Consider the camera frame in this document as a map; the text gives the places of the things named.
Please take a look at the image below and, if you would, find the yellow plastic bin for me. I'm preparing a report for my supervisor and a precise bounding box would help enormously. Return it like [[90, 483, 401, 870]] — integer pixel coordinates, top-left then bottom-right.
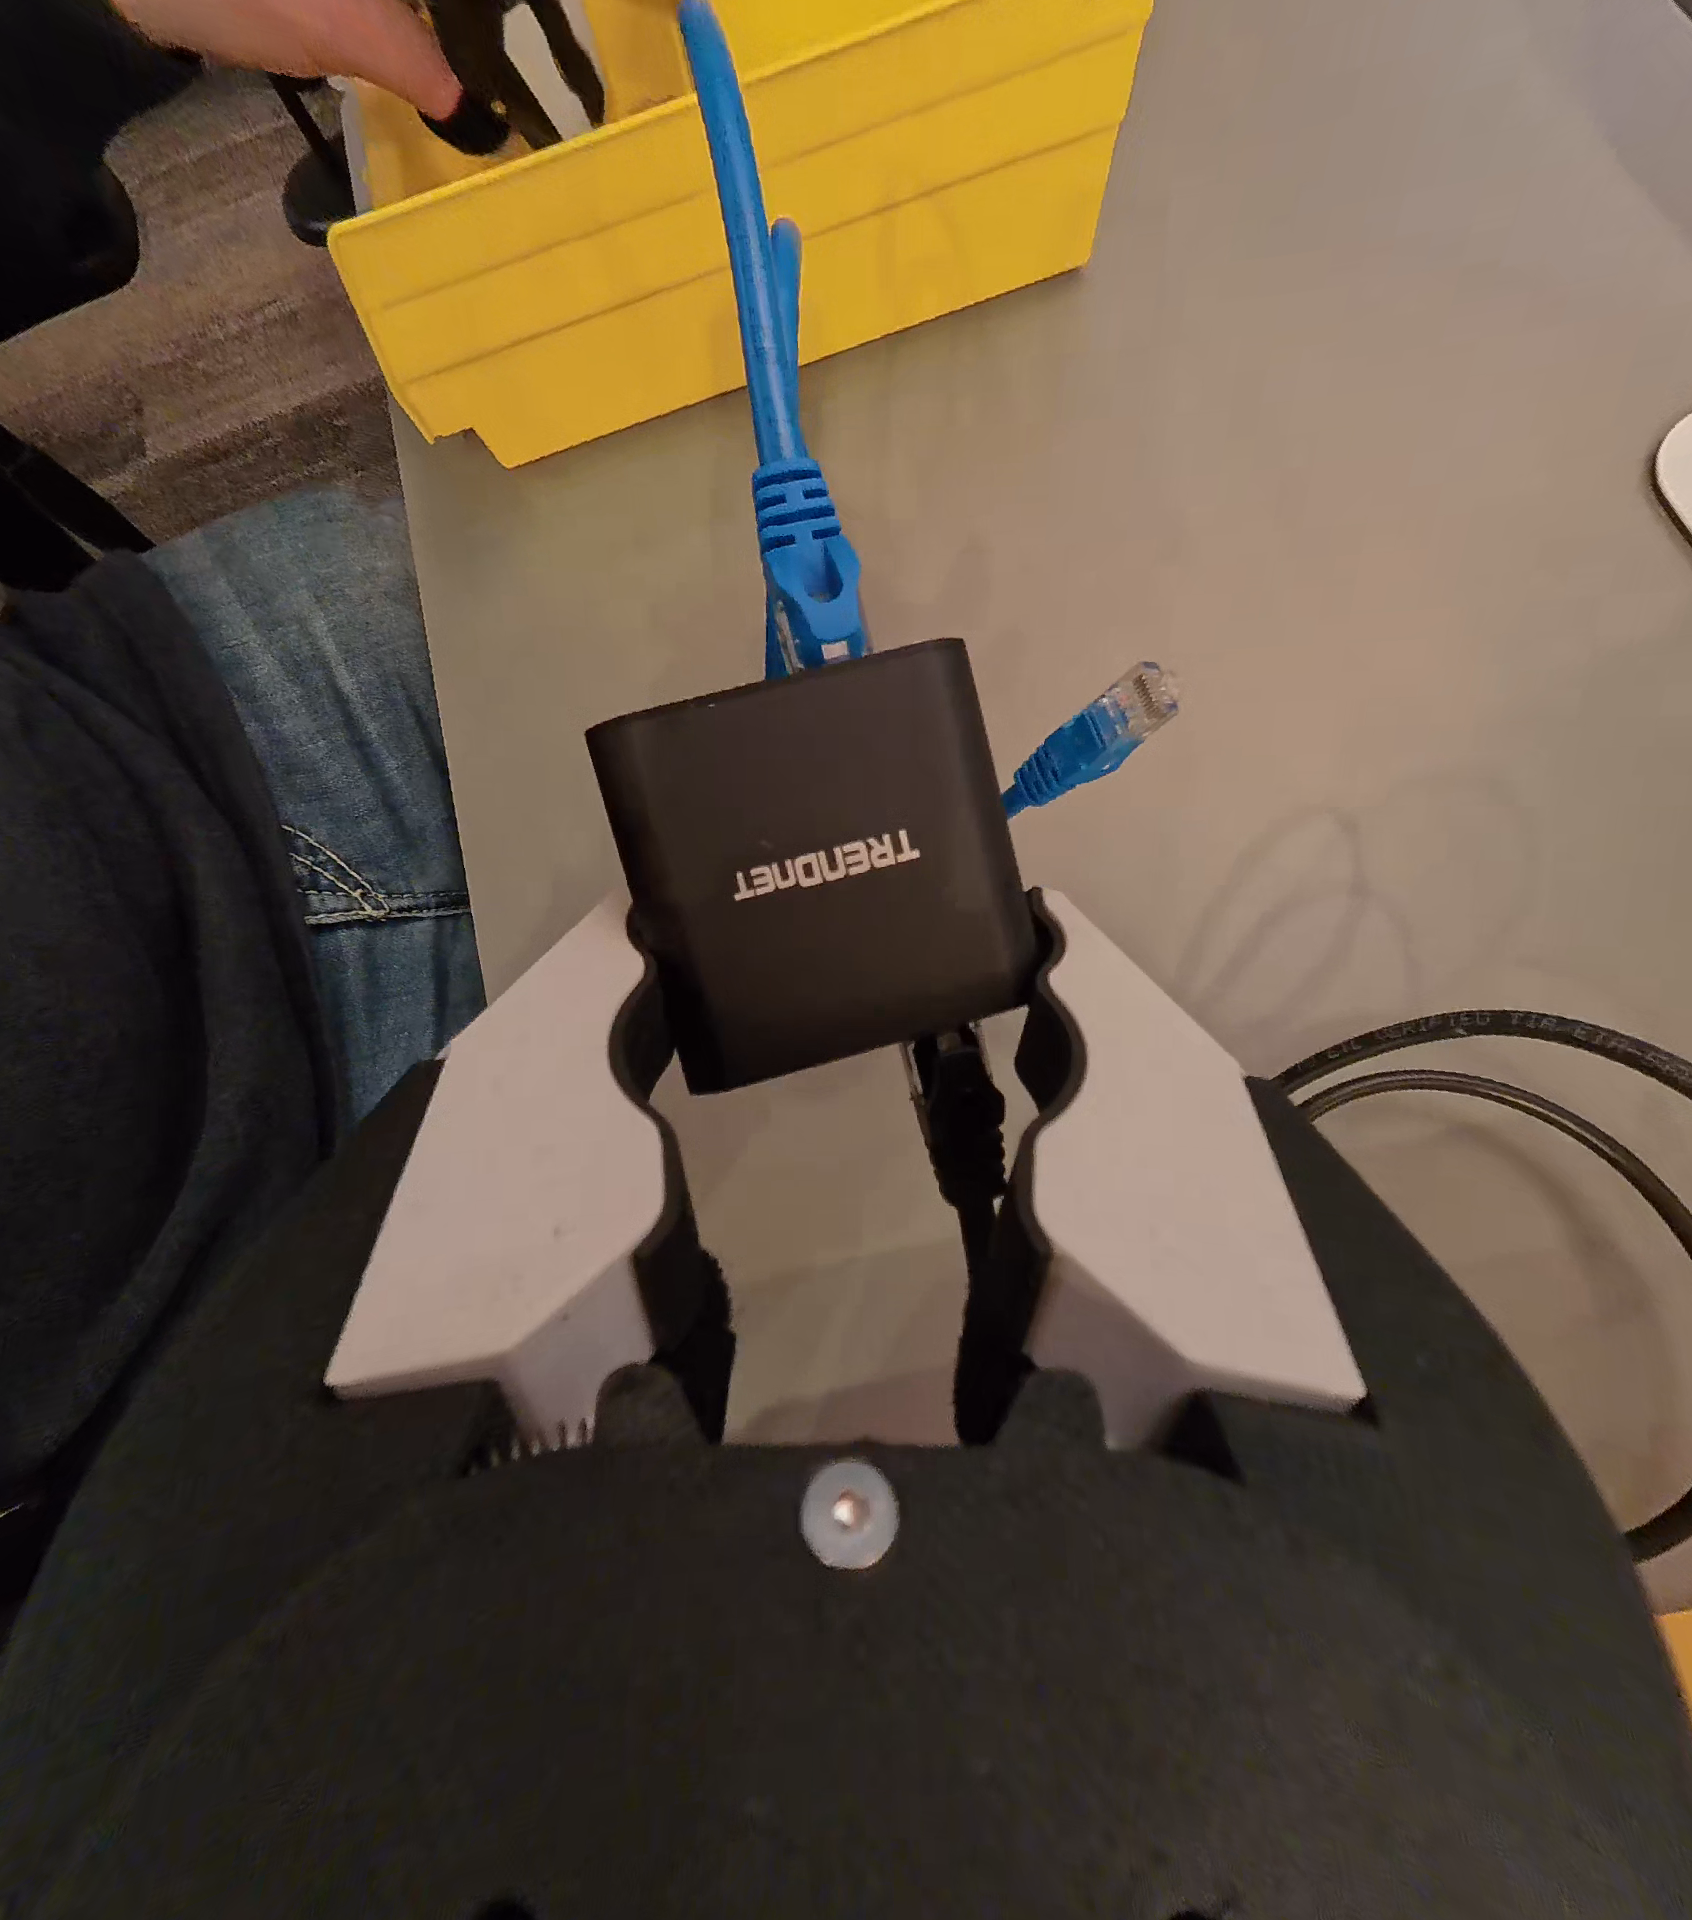
[[324, 0, 1156, 470]]

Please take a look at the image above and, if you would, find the black round stand base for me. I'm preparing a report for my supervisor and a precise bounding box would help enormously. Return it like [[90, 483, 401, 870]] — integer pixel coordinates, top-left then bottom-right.
[[280, 66, 356, 246]]

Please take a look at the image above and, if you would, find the black ethernet cable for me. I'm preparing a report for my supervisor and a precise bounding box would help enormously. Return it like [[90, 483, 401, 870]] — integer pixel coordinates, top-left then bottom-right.
[[910, 1011, 1692, 1569]]

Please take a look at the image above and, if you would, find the person's left forearm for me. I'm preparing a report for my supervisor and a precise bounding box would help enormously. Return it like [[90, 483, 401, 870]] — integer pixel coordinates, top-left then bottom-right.
[[0, 0, 209, 324]]

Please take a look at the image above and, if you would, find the blue ethernet cable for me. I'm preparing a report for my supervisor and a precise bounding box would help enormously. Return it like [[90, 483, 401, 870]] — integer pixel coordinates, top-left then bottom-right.
[[676, 0, 1186, 819]]

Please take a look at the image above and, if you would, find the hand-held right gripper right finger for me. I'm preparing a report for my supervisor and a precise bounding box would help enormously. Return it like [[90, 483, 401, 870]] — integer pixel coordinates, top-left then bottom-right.
[[997, 883, 1374, 1450]]

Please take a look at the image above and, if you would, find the black network switch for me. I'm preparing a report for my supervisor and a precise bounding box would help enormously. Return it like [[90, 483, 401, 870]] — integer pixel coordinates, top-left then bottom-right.
[[582, 635, 1044, 1097]]

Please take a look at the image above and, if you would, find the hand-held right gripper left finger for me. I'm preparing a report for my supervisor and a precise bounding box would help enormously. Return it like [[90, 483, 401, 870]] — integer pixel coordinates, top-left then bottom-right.
[[320, 896, 679, 1433]]

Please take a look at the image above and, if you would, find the person's left hand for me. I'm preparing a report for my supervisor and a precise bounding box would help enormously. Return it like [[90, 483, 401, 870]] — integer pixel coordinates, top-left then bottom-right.
[[109, 0, 475, 120]]

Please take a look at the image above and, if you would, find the person's leg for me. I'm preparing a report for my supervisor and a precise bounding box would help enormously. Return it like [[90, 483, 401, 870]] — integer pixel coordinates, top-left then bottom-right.
[[140, 481, 491, 1127]]

